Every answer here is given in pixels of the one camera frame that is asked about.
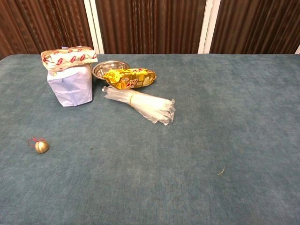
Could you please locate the yellow rubber band around straws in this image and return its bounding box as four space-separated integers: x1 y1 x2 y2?
129 91 139 105

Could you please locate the stainless steel bowl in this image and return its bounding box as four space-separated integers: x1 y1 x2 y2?
92 60 131 85

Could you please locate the golden bell with red string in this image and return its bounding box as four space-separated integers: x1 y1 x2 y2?
28 136 50 154

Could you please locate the white paper wrapped package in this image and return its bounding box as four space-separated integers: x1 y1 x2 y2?
47 64 93 107

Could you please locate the blue-green tablecloth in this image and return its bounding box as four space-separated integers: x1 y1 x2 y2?
0 53 300 225

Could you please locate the yellow snack packet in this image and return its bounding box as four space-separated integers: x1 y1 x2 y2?
102 68 157 90

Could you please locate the beige packet with red print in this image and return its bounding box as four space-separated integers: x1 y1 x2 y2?
41 45 98 72

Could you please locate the bundle of clear plastic bags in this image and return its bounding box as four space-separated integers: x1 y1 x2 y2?
101 85 176 126

